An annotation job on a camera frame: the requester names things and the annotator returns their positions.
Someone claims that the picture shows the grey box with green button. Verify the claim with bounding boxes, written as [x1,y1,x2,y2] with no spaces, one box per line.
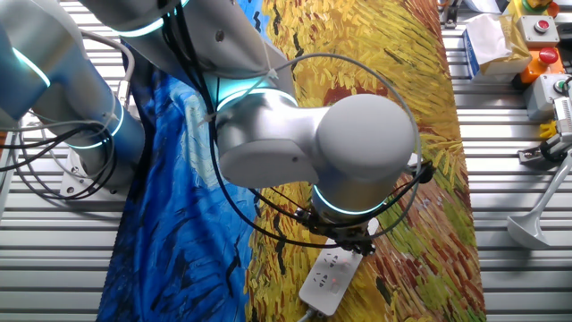
[523,73,572,121]

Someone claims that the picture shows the black base cable loops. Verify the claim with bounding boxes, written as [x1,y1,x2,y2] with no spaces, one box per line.
[0,123,120,201]

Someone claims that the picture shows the white blue cardboard box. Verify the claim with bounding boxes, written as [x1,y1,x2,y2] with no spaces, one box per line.
[462,26,533,84]

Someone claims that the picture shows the black metal bracket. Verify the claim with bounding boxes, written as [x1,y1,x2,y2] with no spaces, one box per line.
[440,0,462,29]

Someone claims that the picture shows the white paper sheet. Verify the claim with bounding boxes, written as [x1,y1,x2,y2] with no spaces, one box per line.
[464,0,504,13]

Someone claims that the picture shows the grey camera stand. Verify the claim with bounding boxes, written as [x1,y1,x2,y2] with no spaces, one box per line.
[507,151,572,250]

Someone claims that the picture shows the painted wheatfield print cloth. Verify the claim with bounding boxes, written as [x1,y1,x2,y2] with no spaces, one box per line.
[96,0,488,322]

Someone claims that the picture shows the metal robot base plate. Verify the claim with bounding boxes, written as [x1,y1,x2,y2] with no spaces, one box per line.
[59,149,130,202]

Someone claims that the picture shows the small yellow plastic piece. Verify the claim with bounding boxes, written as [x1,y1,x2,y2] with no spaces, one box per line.
[539,120,558,140]

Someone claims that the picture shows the white camera with grille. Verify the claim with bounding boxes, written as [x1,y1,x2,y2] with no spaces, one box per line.
[551,96,572,135]

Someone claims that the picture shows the grey box with red button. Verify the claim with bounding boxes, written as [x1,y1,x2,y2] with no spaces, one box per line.
[516,15,560,49]

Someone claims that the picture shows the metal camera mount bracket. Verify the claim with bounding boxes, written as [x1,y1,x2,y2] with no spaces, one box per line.
[517,131,572,165]

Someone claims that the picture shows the white four-socket power strip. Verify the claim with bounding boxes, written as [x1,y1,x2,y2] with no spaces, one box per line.
[298,217,381,318]

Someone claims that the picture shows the yellow object with green top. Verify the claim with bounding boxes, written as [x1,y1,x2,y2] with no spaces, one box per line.
[507,0,560,19]

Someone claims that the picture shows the grey cable with plug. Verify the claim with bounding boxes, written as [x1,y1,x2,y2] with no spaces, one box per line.
[80,30,137,111]

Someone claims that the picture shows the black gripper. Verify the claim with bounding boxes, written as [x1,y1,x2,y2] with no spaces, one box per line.
[332,225,377,257]

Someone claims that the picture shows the orange emergency stop button box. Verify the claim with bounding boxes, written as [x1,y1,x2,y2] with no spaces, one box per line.
[512,47,567,87]

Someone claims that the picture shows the black round cable connector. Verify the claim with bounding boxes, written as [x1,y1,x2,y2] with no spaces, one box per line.
[413,161,436,184]

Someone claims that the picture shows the white tissue box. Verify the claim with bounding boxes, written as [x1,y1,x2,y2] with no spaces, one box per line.
[464,13,533,64]

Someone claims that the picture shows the thick black cable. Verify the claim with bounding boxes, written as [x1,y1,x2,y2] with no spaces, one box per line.
[160,0,437,250]
[248,181,421,241]

